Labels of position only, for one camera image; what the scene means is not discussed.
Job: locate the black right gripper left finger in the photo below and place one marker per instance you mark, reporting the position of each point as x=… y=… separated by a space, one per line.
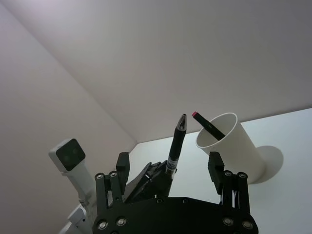
x=110 y=190

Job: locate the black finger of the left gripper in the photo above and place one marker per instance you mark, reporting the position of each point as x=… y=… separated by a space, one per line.
x=163 y=185
x=141 y=181

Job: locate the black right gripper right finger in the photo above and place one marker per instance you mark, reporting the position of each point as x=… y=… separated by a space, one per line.
x=234 y=190

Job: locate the black pen with white label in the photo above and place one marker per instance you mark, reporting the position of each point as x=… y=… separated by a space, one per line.
x=177 y=148

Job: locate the white paper cup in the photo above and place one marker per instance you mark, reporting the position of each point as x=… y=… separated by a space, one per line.
x=243 y=156

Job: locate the black marker with red cap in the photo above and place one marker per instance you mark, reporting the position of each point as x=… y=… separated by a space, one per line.
x=209 y=128

